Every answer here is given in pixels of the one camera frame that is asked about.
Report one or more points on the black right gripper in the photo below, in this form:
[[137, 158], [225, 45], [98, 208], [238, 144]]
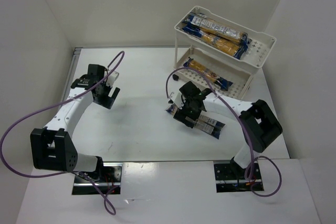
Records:
[[184, 115]]

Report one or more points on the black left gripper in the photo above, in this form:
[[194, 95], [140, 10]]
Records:
[[105, 99]]

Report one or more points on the spaghetti bag label side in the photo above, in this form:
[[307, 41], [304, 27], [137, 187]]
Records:
[[208, 125], [209, 25]]

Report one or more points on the spaghetti bag blue yellow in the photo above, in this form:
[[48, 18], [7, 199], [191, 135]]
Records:
[[222, 83], [217, 42]]

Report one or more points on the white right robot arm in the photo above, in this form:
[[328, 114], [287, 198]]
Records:
[[259, 125]]

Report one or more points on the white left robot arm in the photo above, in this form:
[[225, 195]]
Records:
[[52, 146]]

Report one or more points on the cream two-tier rolling cart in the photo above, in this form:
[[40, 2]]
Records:
[[238, 72]]

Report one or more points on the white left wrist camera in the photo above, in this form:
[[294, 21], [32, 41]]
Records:
[[112, 78]]

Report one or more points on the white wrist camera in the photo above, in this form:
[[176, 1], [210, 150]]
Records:
[[112, 78], [177, 99]]

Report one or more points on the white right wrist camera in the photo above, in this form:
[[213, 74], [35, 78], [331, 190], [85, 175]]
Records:
[[177, 99]]

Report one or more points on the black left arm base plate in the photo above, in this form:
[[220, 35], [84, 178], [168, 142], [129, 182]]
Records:
[[111, 180]]

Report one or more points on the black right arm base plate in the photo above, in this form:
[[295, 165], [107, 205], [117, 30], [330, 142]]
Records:
[[229, 178]]

